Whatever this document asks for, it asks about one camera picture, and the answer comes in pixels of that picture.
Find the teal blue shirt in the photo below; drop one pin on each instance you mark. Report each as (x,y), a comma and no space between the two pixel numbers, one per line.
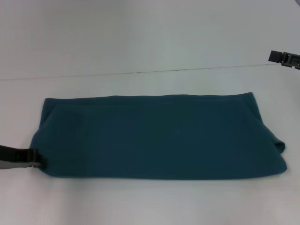
(159,138)

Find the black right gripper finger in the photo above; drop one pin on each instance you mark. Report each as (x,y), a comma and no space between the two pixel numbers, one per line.
(283,58)

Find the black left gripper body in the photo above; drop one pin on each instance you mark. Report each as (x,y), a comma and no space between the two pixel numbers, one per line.
(14,159)

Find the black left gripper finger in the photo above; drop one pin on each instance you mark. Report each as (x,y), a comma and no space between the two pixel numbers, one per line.
(37,158)

